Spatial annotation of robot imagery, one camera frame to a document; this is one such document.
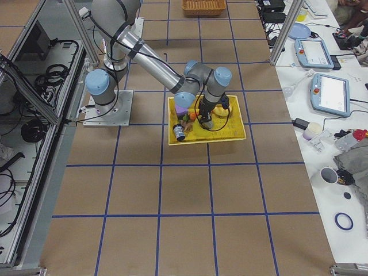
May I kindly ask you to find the black power adapter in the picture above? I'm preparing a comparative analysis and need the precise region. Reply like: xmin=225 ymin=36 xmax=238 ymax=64
xmin=292 ymin=118 xmax=310 ymax=131

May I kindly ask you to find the yellow woven tray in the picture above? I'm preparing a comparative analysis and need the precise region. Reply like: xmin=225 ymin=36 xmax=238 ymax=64
xmin=167 ymin=95 xmax=246 ymax=145

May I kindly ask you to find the white light bulb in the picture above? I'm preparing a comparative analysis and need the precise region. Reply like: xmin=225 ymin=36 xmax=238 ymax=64
xmin=282 ymin=77 xmax=305 ymax=99

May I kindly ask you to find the blue plate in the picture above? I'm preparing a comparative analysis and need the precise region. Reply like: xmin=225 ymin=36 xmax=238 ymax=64
xmin=288 ymin=22 xmax=311 ymax=40

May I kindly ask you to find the purple foam cube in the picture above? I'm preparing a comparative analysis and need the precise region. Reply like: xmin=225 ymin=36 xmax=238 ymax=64
xmin=175 ymin=105 xmax=189 ymax=117

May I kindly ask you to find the small spice jar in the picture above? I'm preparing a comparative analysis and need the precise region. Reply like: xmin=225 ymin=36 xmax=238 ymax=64
xmin=173 ymin=124 xmax=186 ymax=141

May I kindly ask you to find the teach pendant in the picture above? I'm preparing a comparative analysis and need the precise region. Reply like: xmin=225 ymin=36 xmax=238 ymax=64
xmin=310 ymin=73 xmax=350 ymax=117
xmin=294 ymin=39 xmax=334 ymax=69

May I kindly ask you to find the white mug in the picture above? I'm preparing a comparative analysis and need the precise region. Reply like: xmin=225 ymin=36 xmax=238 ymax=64
xmin=310 ymin=167 xmax=339 ymax=189

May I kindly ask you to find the brown wicker basket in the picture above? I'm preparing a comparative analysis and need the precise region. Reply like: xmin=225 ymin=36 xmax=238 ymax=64
xmin=182 ymin=0 xmax=227 ymax=16

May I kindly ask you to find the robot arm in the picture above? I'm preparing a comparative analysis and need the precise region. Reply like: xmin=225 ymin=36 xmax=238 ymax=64
xmin=90 ymin=0 xmax=232 ymax=131

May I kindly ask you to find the toy croissant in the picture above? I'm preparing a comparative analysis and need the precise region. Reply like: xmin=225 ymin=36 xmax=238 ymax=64
xmin=212 ymin=105 xmax=231 ymax=117

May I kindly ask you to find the brown ginger root toy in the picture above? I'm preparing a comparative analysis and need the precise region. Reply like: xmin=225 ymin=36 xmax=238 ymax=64
xmin=183 ymin=121 xmax=193 ymax=133

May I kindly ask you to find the aluminium frame post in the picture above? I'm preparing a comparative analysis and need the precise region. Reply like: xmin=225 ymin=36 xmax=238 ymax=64
xmin=269 ymin=0 xmax=305 ymax=66

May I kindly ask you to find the lower teach pendant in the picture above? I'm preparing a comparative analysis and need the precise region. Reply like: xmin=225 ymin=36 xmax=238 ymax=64
xmin=310 ymin=73 xmax=350 ymax=117

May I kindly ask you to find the blue ring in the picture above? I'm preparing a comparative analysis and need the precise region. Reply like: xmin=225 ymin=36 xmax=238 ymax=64
xmin=334 ymin=212 xmax=354 ymax=231

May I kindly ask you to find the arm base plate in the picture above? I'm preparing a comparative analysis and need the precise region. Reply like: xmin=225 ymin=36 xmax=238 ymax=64
xmin=82 ymin=89 xmax=134 ymax=127

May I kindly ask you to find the upper teach pendant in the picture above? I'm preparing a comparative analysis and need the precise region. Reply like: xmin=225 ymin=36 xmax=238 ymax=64
xmin=294 ymin=39 xmax=334 ymax=69

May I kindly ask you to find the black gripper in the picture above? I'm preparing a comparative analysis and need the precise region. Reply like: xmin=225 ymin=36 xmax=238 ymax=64
xmin=199 ymin=100 xmax=213 ymax=124

